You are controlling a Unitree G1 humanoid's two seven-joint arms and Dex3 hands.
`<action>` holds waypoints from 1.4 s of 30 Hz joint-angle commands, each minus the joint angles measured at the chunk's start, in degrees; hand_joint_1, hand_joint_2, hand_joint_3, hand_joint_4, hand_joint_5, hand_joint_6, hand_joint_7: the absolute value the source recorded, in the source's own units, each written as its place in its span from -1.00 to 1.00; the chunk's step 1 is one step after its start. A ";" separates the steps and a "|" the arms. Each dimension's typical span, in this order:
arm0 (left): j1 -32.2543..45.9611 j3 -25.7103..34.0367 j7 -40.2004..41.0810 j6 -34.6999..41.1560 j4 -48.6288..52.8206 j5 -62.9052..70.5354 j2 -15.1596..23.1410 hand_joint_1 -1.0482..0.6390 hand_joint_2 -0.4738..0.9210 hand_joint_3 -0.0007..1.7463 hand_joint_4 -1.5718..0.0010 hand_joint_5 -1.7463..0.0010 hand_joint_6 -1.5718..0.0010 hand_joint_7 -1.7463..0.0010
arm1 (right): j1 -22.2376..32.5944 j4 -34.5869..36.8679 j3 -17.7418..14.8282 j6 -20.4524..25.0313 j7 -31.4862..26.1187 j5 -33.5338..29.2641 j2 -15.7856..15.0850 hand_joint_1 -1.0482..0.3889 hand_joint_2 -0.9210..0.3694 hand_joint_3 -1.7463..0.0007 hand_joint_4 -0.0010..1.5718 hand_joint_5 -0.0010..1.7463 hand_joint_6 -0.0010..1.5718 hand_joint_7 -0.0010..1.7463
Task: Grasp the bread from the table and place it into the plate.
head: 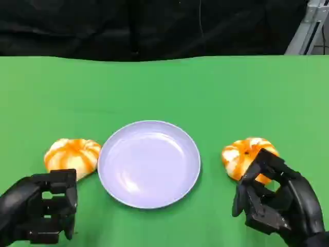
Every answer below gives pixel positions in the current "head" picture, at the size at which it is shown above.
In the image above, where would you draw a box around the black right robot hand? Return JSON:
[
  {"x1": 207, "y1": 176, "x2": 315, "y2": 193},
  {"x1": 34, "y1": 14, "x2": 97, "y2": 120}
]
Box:
[{"x1": 232, "y1": 148, "x2": 326, "y2": 242}]

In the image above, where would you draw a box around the black backdrop curtain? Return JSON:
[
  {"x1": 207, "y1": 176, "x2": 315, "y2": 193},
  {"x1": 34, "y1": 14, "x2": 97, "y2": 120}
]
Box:
[{"x1": 0, "y1": 0, "x2": 309, "y2": 62}]

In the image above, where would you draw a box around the thin pale hanging cord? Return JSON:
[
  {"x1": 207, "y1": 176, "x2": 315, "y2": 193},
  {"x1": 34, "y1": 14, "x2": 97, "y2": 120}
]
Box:
[{"x1": 198, "y1": 0, "x2": 204, "y2": 38}]

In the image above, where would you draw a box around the orange and white toy bread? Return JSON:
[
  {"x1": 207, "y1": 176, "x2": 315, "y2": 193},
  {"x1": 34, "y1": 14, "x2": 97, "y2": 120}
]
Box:
[
  {"x1": 44, "y1": 138, "x2": 102, "y2": 181},
  {"x1": 222, "y1": 137, "x2": 280, "y2": 186}
]

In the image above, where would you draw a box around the aluminium frame profile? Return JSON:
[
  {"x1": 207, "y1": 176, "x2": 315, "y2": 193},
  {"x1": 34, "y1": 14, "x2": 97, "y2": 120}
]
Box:
[{"x1": 284, "y1": 0, "x2": 329, "y2": 56}]

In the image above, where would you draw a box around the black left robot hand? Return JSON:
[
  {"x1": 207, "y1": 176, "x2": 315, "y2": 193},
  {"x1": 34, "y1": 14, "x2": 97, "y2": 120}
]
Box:
[{"x1": 0, "y1": 169, "x2": 78, "y2": 247}]

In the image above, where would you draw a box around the lilac plate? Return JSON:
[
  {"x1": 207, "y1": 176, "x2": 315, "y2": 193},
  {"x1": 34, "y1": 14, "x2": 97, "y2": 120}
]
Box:
[{"x1": 97, "y1": 120, "x2": 202, "y2": 209}]

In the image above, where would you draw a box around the green table cloth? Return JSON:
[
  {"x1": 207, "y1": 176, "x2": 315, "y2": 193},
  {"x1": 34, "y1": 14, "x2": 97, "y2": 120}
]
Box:
[{"x1": 0, "y1": 55, "x2": 329, "y2": 247}]

